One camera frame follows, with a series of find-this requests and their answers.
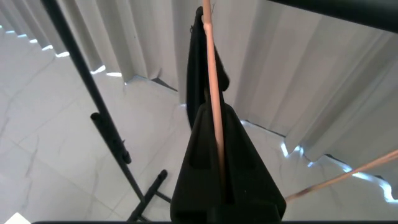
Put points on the black clothes rack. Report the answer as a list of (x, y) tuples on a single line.
[(77, 62)]

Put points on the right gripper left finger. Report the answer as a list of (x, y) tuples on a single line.
[(192, 186)]

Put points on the white curtain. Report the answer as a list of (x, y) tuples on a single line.
[(280, 62)]

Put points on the pink clothes hanger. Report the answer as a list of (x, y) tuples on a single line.
[(342, 176), (213, 77)]

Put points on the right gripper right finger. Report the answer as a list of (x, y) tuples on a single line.
[(252, 186)]

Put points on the black t-shirt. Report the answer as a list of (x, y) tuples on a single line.
[(196, 77)]

